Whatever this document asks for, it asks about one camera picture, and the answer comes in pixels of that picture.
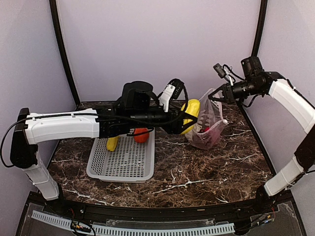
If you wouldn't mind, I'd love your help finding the black vertical frame post right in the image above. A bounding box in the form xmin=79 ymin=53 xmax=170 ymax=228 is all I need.
xmin=251 ymin=0 xmax=268 ymax=57

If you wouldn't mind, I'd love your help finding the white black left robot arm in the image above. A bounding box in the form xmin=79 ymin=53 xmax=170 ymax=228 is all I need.
xmin=9 ymin=79 xmax=200 ymax=214

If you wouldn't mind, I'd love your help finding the white slotted cable duct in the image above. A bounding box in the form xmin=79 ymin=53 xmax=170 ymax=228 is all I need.
xmin=31 ymin=210 xmax=235 ymax=236

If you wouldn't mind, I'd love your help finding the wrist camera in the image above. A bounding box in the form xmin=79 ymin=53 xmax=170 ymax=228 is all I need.
xmin=157 ymin=79 xmax=188 ymax=113
xmin=213 ymin=63 xmax=236 ymax=86

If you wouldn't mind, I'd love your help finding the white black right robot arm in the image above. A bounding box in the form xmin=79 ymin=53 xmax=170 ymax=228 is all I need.
xmin=208 ymin=71 xmax=315 ymax=213

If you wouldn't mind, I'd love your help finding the orange toy fruit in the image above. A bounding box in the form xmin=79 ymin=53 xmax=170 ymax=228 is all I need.
xmin=133 ymin=128 xmax=150 ymax=143

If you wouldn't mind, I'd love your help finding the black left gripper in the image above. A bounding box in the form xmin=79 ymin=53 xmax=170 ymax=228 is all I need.
xmin=129 ymin=103 xmax=199 ymax=135

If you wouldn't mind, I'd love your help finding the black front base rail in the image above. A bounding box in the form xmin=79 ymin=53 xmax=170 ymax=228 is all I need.
xmin=16 ymin=192 xmax=306 ymax=236

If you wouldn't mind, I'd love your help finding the white perforated plastic basket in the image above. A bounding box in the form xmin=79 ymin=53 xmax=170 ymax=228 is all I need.
xmin=86 ymin=132 xmax=155 ymax=183

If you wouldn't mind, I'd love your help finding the red toy bell pepper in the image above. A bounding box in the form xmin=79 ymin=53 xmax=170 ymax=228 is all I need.
xmin=198 ymin=127 xmax=220 ymax=143

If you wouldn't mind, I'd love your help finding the clear pink-dotted zip bag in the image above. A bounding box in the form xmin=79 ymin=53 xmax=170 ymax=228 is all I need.
xmin=185 ymin=88 xmax=228 ymax=150

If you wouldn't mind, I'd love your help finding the small yellow toy fruit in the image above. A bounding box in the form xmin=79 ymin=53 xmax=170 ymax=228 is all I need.
xmin=106 ymin=136 xmax=119 ymax=151

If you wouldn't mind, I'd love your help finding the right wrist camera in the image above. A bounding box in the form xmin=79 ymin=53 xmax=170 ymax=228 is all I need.
xmin=213 ymin=63 xmax=236 ymax=86

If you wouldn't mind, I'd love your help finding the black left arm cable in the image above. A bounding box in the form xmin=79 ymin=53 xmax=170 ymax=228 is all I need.
xmin=0 ymin=119 xmax=28 ymax=168

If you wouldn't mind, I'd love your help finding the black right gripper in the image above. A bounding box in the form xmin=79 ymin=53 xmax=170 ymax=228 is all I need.
xmin=208 ymin=78 xmax=263 ymax=104

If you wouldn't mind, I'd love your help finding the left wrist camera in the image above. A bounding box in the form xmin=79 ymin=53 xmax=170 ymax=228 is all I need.
xmin=157 ymin=79 xmax=188 ymax=113

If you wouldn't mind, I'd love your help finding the black vertical frame post left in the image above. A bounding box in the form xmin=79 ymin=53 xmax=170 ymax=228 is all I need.
xmin=49 ymin=0 xmax=81 ymax=107

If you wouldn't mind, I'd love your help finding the black vertical frame post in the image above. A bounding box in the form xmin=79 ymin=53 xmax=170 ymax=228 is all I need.
xmin=251 ymin=0 xmax=268 ymax=57
xmin=49 ymin=0 xmax=81 ymax=107

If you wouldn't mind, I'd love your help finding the large yellow toy fruit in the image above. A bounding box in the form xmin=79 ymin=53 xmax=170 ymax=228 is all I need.
xmin=180 ymin=99 xmax=200 ymax=135

